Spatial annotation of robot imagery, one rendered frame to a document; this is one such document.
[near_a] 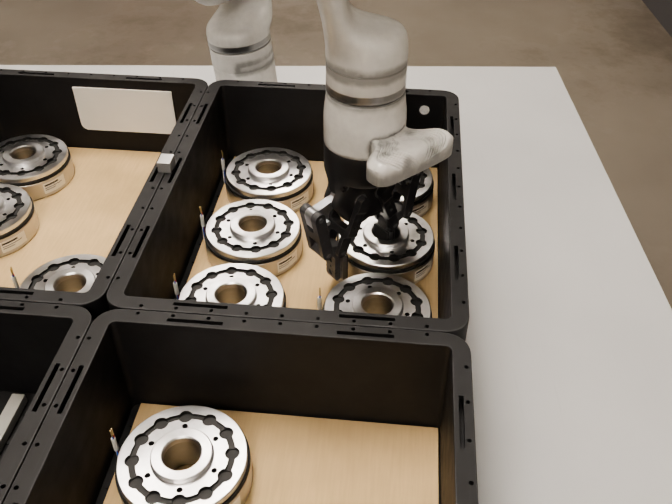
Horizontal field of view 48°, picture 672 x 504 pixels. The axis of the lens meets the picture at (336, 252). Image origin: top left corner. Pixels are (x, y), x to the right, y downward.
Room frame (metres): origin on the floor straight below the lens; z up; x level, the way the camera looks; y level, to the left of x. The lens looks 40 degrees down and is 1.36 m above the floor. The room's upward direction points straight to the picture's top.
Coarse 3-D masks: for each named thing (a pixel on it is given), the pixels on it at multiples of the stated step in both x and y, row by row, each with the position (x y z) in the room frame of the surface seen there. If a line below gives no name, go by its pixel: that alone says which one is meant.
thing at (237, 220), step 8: (240, 216) 0.64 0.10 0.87; (248, 216) 0.64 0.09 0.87; (256, 216) 0.64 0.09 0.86; (264, 216) 0.64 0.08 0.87; (272, 216) 0.64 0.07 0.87; (232, 224) 0.63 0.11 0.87; (240, 224) 0.63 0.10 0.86; (272, 224) 0.63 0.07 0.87; (232, 232) 0.62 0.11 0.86; (240, 232) 0.61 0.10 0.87; (248, 232) 0.61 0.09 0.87; (256, 232) 0.61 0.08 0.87; (264, 232) 0.61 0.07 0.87; (272, 232) 0.62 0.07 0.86; (248, 240) 0.60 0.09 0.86; (256, 240) 0.60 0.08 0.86
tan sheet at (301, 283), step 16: (320, 176) 0.77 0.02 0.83; (224, 192) 0.74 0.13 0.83; (320, 192) 0.74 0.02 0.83; (432, 208) 0.70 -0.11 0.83; (432, 224) 0.67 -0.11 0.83; (304, 240) 0.64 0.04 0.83; (304, 256) 0.62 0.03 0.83; (192, 272) 0.59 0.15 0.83; (288, 272) 0.59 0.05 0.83; (304, 272) 0.59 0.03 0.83; (320, 272) 0.59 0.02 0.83; (432, 272) 0.59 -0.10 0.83; (288, 288) 0.57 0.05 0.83; (304, 288) 0.57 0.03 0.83; (432, 288) 0.57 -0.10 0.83; (288, 304) 0.54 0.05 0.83; (304, 304) 0.54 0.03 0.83; (432, 304) 0.54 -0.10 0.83
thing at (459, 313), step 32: (416, 96) 0.79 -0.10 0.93; (448, 96) 0.79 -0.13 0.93; (192, 128) 0.72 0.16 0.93; (448, 128) 0.72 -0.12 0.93; (448, 160) 0.65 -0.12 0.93; (160, 192) 0.60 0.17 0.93; (448, 192) 0.60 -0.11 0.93; (448, 224) 0.55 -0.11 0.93; (128, 256) 0.50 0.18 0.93; (128, 288) 0.46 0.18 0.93; (288, 320) 0.42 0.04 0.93; (320, 320) 0.42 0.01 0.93; (352, 320) 0.42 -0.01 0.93; (384, 320) 0.42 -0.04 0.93; (416, 320) 0.42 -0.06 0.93; (448, 320) 0.42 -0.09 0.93
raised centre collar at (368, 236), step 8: (368, 224) 0.63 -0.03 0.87; (400, 224) 0.63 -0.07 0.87; (368, 232) 0.61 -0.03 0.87; (400, 232) 0.61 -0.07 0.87; (408, 232) 0.61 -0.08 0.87; (368, 240) 0.60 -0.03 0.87; (376, 240) 0.60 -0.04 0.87; (384, 240) 0.60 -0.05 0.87; (392, 240) 0.60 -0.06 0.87; (400, 240) 0.60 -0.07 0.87; (384, 248) 0.59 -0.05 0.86; (392, 248) 0.59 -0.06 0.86
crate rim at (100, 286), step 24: (0, 72) 0.85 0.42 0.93; (24, 72) 0.85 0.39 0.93; (48, 72) 0.85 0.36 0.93; (72, 72) 0.85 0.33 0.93; (192, 96) 0.79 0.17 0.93; (168, 144) 0.68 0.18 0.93; (144, 192) 0.60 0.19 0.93; (120, 240) 0.52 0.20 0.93; (0, 288) 0.46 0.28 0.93; (96, 288) 0.46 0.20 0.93; (96, 312) 0.44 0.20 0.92
